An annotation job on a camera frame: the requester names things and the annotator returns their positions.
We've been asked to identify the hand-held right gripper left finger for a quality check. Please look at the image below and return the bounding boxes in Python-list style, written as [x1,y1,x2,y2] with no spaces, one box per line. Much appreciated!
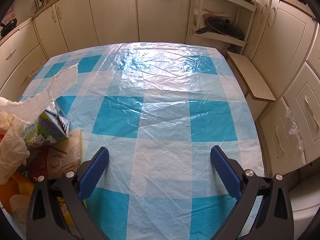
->
[26,146,110,240]

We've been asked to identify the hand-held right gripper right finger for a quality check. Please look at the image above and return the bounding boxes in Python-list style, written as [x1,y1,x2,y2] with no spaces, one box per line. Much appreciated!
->
[210,145,294,240]

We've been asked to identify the large curled orange peel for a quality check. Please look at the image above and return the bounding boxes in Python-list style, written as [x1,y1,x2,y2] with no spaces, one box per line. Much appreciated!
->
[0,174,35,214]

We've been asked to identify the red yellow cardboard packet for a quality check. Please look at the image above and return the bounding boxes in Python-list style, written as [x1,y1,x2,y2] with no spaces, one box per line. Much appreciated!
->
[29,129,85,233]

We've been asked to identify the green white milk carton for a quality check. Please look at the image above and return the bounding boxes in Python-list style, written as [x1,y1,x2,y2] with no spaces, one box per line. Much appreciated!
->
[24,102,70,145]

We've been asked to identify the clear plastic cup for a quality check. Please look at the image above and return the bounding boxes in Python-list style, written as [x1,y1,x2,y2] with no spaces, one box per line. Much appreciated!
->
[9,194,30,224]

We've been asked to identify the crumpled translucent plastic bag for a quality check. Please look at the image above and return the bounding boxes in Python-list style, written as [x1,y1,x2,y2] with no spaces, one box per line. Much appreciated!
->
[0,110,30,184]

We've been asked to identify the white paper towel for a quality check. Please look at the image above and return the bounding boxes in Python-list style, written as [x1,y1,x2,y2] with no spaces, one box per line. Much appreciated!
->
[0,64,79,125]

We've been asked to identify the blue checkered plastic tablecloth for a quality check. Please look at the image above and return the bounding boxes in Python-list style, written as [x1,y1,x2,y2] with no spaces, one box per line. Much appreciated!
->
[19,42,265,240]

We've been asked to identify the wooden stool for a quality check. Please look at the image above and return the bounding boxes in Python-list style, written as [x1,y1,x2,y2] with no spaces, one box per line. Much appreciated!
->
[226,51,275,102]

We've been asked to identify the cream drawer cabinet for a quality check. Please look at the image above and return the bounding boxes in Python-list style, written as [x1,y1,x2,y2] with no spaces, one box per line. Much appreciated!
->
[0,17,48,95]

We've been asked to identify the cream cabinet with arched panels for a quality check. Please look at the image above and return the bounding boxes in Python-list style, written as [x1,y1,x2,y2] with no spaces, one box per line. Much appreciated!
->
[240,0,320,175]

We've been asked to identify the black pan with glass lid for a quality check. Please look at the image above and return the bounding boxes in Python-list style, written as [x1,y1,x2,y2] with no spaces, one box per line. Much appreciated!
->
[195,16,244,40]

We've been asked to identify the cream cabinets with doors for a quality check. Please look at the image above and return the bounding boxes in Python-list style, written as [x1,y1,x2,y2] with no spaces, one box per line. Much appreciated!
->
[32,0,193,55]

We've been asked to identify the black frying pan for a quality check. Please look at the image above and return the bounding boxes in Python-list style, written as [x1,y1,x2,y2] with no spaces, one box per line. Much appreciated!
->
[0,17,18,37]

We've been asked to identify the white shelf rack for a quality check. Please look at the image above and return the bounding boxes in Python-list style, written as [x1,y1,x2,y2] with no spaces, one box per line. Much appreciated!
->
[185,0,258,55]

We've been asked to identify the clear plastic bag on handle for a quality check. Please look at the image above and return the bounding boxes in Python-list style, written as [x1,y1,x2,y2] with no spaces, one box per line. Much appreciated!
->
[285,106,304,150]

